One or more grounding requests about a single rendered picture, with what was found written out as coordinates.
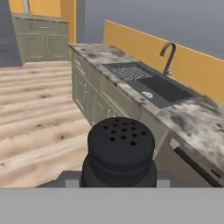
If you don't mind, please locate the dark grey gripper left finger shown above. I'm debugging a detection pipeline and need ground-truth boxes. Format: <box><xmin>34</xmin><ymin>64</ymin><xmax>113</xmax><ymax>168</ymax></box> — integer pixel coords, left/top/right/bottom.
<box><xmin>36</xmin><ymin>170</ymin><xmax>85</xmax><ymax>188</ymax></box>

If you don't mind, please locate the black dishwasher handle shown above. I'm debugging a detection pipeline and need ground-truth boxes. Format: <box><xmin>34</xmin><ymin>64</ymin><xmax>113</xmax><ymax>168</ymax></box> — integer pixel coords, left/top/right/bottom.
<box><xmin>169</xmin><ymin>138</ymin><xmax>223</xmax><ymax>188</ymax></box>

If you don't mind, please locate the green cupboard run with sink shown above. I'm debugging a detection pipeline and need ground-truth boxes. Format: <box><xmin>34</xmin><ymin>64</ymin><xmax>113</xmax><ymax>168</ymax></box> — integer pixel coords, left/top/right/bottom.
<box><xmin>70</xmin><ymin>49</ymin><xmax>169</xmax><ymax>160</ymax></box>

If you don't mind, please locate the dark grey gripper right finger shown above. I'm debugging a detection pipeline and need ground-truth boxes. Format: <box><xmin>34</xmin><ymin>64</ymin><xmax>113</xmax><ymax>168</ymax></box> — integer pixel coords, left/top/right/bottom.
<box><xmin>155</xmin><ymin>169</ymin><xmax>192</xmax><ymax>188</ymax></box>

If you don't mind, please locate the grey dishwasher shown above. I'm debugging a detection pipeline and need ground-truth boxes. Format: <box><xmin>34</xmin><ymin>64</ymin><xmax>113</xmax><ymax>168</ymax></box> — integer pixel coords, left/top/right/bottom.
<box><xmin>153</xmin><ymin>130</ymin><xmax>224</xmax><ymax>188</ymax></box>

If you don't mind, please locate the dark curved tap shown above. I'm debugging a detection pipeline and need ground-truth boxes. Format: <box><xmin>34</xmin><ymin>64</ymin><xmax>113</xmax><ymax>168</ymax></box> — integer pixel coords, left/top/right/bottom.
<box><xmin>159</xmin><ymin>42</ymin><xmax>177</xmax><ymax>77</ymax></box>

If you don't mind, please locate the black sink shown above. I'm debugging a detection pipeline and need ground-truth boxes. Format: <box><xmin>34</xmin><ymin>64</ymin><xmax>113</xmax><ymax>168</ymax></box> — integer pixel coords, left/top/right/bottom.
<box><xmin>101</xmin><ymin>61</ymin><xmax>194</xmax><ymax>110</ymax></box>

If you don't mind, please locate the pale grey pipe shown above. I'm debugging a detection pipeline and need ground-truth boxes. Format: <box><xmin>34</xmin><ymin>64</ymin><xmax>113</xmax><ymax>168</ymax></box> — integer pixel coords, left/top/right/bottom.
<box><xmin>22</xmin><ymin>0</ymin><xmax>32</xmax><ymax>15</ymax></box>

